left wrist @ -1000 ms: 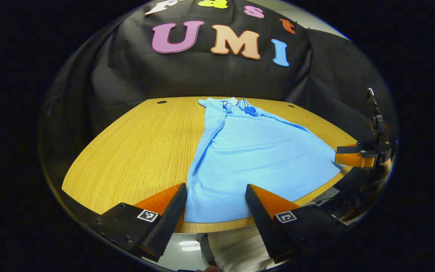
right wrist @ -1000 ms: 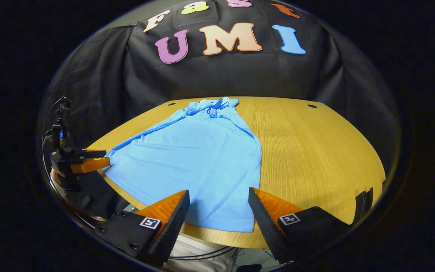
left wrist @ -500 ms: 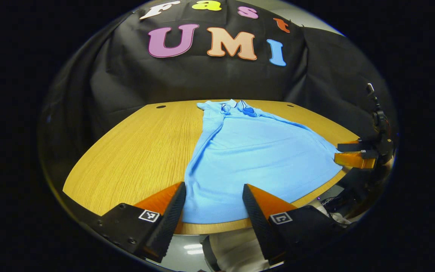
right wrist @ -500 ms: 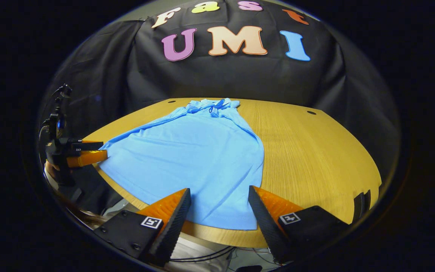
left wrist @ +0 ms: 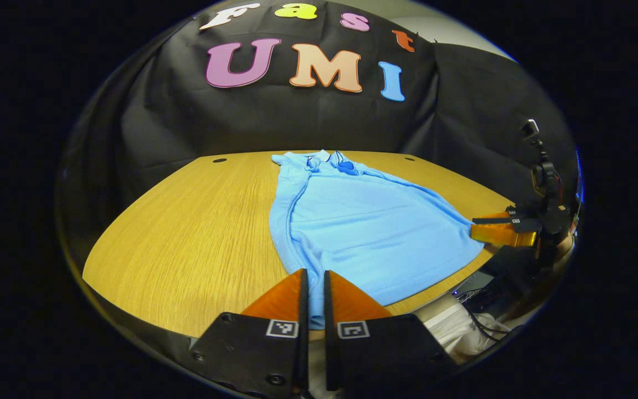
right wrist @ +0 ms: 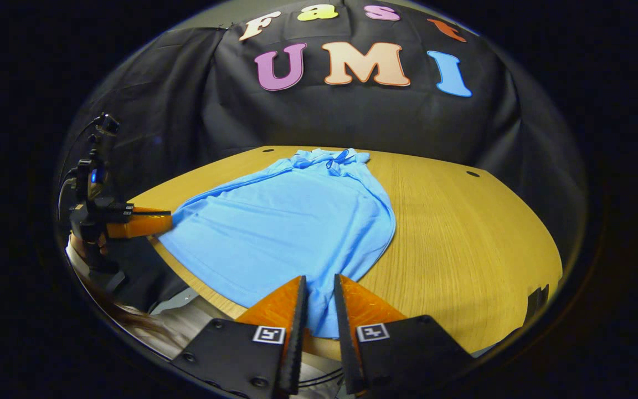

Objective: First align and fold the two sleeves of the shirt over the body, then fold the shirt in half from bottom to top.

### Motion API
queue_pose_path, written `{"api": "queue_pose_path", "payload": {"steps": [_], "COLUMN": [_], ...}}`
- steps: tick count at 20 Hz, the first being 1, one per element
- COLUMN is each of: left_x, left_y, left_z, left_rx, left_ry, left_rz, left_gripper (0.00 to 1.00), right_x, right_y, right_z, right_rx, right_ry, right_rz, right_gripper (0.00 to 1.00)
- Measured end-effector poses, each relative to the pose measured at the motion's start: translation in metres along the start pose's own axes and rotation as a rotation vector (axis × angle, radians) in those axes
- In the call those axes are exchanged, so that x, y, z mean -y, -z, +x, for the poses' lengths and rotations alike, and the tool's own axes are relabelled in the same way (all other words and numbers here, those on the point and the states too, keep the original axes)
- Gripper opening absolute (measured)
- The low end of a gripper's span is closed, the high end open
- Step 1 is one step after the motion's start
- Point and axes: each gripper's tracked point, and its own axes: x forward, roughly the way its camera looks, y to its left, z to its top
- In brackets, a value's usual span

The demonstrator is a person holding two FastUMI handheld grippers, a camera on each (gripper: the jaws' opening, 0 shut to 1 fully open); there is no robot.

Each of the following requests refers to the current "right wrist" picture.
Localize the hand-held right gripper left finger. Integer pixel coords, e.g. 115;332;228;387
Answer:
171;275;308;399

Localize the light blue T-shirt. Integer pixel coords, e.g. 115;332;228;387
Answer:
156;147;398;339

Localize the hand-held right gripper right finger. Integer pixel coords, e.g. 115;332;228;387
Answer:
333;273;476;397

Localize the black backdrop cloth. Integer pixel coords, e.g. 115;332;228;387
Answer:
56;0;588;244

